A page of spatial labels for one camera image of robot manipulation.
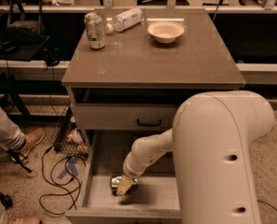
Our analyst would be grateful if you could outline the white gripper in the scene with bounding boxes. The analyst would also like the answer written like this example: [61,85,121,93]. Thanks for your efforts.
[116,152,146,196]

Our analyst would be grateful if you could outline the green crushed can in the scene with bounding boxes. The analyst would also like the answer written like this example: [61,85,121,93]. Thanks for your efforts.
[110,175,139,196]

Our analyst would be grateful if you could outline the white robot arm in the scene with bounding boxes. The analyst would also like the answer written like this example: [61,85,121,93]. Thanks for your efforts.
[117,91,274,224]

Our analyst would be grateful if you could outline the open grey drawer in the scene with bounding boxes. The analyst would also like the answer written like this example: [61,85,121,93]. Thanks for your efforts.
[66,131,182,224]

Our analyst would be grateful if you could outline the closed grey drawer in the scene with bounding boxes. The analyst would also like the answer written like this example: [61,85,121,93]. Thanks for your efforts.
[71,104,176,131]

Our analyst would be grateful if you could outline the grey drawer cabinet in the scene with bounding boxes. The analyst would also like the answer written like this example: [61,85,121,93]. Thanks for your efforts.
[61,7,247,224]

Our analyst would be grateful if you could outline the white upright soda can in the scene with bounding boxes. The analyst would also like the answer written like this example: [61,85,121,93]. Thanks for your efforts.
[84,12,105,49]

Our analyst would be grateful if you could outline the tan shoe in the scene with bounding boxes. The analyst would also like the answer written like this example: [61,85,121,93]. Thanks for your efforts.
[14,127,46,161]

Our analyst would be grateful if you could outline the black tripod leg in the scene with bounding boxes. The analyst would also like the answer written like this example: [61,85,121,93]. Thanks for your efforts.
[0,143,32,173]

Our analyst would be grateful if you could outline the person leg in light trousers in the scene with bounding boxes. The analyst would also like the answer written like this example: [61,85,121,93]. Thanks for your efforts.
[0,107,26,150]

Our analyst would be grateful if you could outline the black headphones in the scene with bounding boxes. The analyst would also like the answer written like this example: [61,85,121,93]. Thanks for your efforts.
[43,48,61,67]

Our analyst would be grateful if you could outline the white bowl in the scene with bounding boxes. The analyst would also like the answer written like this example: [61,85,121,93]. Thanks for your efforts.
[147,21,185,44]

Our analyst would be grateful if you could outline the clear plastic water bottle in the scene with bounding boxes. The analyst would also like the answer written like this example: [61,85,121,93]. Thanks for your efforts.
[105,8,143,35]

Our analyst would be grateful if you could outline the black bag on shelf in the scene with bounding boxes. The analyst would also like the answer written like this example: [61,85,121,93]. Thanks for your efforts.
[5,0,44,45]

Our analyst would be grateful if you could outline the black drawer handle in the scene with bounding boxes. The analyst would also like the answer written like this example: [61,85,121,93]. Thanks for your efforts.
[136,119,162,127]

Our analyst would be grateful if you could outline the black cable on floor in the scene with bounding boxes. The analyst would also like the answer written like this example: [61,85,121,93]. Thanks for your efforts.
[38,146,87,217]

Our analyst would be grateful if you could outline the black wire basket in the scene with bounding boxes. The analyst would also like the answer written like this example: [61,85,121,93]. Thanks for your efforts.
[50,106,85,156]

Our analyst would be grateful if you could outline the black cable at right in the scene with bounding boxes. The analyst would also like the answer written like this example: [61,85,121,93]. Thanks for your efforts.
[256,199,277,224]

